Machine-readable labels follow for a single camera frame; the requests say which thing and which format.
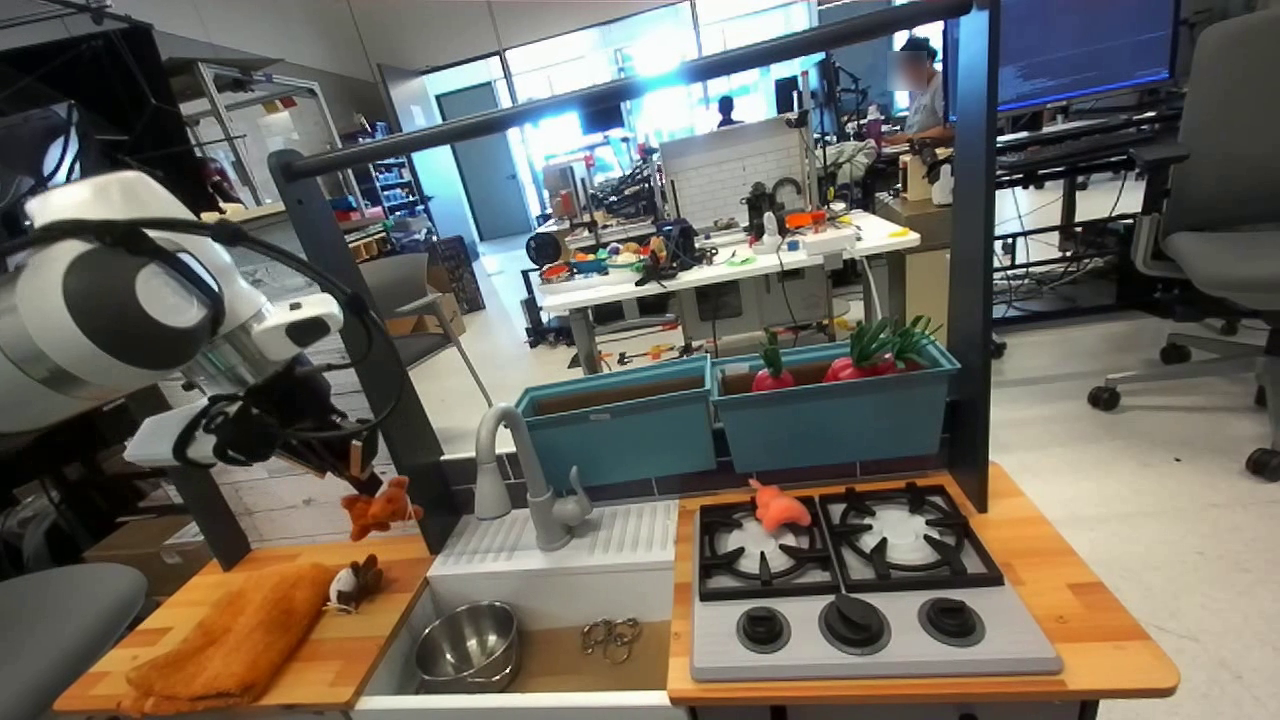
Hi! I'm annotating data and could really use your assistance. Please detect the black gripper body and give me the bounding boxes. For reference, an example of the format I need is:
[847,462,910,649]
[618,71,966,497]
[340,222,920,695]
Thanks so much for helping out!
[196,359,384,490]

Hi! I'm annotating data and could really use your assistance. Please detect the orange plush toy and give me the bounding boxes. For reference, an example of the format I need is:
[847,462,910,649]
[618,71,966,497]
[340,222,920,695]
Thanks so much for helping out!
[340,476,424,546]

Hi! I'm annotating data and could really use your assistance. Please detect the brown white penguin plush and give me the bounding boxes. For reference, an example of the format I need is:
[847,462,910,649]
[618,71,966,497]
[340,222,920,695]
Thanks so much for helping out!
[324,551,390,616]

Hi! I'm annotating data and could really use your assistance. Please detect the orange terry towel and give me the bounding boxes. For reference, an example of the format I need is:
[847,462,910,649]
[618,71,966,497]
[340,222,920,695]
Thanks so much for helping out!
[124,558,342,708]

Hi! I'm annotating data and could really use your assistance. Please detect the salmon pink plush toy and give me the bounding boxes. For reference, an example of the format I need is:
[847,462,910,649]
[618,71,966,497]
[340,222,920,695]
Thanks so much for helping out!
[742,476,817,536]

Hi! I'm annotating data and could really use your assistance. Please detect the grey toy faucet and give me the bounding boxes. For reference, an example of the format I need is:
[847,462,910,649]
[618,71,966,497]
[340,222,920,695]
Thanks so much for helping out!
[470,406,600,558]

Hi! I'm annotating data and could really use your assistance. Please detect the white sink basin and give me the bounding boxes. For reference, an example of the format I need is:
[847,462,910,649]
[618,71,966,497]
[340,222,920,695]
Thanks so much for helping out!
[351,497,688,720]

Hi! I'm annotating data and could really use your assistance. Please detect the red toy radish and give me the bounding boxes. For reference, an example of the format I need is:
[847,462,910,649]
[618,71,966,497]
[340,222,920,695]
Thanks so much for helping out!
[748,331,800,395]

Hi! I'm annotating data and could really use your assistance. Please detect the black stove knob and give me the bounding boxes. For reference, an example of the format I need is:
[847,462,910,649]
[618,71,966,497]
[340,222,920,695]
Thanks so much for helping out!
[734,606,792,658]
[817,594,897,658]
[914,594,988,652]

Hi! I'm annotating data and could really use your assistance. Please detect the grey toy gas stove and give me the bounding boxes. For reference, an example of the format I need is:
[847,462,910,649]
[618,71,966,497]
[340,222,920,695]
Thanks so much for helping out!
[688,482,1066,688]

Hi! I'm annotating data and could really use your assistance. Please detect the red toy vegetable green leaves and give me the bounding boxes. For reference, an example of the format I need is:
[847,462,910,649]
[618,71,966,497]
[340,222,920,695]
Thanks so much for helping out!
[820,315,943,389]

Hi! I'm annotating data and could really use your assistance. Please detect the stainless steel pot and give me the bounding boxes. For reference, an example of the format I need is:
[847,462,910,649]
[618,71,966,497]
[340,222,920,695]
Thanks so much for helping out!
[412,599,528,694]

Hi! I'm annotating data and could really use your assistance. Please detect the empty teal planter box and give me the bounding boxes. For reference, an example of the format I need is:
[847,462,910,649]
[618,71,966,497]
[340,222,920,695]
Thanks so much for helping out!
[513,356,718,497]

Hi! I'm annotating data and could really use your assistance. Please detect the bunch of metal rings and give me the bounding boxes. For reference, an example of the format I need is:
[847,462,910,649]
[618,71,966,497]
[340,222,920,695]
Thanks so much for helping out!
[577,616,648,669]

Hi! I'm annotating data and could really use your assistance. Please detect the grey padded chair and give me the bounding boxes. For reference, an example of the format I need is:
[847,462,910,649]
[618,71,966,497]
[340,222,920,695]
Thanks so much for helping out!
[0,561,153,720]

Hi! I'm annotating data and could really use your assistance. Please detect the grey door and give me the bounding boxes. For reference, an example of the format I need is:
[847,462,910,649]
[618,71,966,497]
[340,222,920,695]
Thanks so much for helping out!
[432,81,537,250]

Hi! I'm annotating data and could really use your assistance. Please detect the white workbench table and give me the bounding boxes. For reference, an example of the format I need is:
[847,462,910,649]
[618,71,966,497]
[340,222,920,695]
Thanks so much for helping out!
[537,207,922,377]

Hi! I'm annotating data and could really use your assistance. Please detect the teal planter box with vegetables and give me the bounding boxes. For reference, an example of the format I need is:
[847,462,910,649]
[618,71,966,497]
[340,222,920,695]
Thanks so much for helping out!
[707,331,961,476]

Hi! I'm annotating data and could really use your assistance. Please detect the white board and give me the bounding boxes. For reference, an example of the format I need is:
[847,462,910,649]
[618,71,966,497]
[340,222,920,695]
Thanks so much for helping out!
[654,117,820,231]

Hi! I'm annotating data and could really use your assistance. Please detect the person in grey shirt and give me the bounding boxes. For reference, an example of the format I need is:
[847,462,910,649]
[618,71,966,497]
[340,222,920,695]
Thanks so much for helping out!
[880,33,954,152]

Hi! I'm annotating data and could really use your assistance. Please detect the computer monitor blue screen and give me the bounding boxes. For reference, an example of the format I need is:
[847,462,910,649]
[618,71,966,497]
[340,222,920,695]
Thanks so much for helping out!
[993,0,1187,121]

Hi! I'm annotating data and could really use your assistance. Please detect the grey office chair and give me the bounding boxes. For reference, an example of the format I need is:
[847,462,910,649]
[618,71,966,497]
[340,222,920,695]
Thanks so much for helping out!
[1082,4,1280,485]

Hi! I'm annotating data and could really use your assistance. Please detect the black metal frame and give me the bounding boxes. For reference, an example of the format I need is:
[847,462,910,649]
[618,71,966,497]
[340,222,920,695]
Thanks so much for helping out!
[263,0,1003,558]

